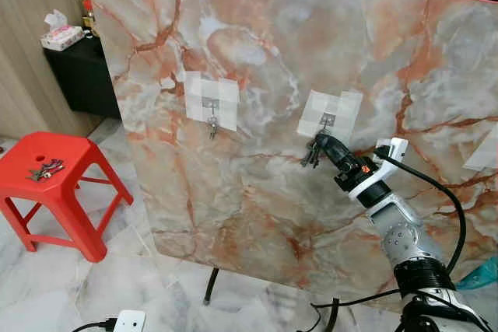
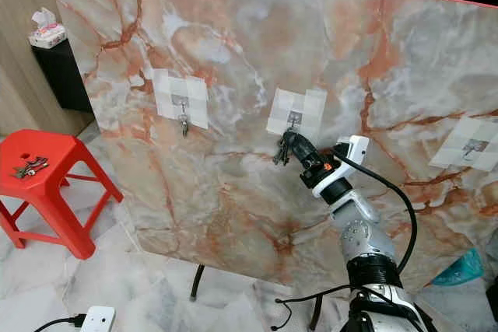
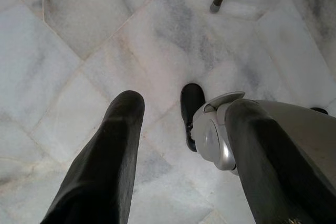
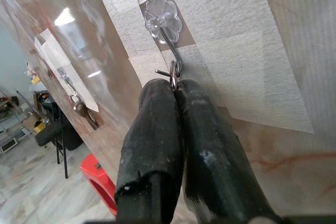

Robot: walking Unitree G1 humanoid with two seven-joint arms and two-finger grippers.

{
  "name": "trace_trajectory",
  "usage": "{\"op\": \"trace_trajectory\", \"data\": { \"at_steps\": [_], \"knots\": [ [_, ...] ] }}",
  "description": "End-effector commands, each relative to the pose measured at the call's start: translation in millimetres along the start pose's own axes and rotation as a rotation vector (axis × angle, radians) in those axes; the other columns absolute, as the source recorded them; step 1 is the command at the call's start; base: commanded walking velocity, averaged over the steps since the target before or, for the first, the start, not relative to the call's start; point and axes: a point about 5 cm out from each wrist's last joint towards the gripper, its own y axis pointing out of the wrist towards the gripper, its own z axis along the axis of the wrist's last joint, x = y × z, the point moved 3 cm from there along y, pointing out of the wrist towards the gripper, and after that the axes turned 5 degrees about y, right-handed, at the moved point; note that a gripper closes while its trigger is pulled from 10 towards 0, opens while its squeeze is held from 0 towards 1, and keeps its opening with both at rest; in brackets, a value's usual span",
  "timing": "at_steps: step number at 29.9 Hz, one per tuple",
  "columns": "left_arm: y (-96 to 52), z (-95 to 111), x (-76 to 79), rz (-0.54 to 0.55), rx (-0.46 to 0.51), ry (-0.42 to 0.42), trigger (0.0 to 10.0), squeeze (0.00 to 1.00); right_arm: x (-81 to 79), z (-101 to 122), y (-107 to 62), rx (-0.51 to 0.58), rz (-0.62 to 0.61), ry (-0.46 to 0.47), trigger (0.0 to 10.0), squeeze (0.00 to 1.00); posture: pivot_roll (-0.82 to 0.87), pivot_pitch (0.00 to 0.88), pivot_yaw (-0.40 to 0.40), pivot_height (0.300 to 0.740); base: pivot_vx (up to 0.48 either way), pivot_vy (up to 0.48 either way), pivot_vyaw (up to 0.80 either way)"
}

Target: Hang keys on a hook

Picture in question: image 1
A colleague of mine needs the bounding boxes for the light wooden cabinet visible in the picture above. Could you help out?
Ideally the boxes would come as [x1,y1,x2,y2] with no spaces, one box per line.
[0,0,103,140]

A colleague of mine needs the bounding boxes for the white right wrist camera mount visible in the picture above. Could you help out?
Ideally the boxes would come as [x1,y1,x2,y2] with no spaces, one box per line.
[347,137,410,203]

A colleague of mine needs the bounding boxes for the white pink tissue pack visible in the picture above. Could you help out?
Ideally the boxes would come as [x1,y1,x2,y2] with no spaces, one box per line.
[40,9,86,52]

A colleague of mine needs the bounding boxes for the black sideboard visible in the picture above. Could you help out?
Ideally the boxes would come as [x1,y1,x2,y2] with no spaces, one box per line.
[42,34,122,121]

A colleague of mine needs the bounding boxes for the gold figurine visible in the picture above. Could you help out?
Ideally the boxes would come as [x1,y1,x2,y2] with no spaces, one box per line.
[73,0,96,38]

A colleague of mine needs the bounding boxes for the black metal stand leg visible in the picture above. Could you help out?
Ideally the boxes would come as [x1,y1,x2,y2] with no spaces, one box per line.
[203,267,221,306]
[322,298,340,332]

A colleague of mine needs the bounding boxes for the key bunch with purple tag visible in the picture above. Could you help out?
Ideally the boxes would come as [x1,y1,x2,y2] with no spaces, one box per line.
[26,158,66,183]

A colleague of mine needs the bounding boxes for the small hanging silver keys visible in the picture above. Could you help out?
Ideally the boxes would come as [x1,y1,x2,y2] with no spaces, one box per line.
[205,114,221,141]

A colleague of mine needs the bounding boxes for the red plastic stool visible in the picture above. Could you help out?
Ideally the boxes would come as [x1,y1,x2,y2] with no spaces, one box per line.
[0,131,134,264]

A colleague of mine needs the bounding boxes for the teal plastic item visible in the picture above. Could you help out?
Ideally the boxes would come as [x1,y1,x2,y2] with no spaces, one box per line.
[454,256,498,293]

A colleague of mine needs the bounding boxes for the orange marble pattern board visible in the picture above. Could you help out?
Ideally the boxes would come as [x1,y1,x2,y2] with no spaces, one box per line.
[81,0,498,303]

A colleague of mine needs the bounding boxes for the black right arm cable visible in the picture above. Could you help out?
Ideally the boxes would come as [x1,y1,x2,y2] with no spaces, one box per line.
[373,149,468,278]

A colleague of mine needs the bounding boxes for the thin black floor cable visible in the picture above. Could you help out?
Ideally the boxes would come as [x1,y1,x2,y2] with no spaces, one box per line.
[295,291,407,332]

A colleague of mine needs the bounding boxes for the black power strip cable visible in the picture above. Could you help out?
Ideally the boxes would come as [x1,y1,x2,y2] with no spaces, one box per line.
[73,317,118,332]

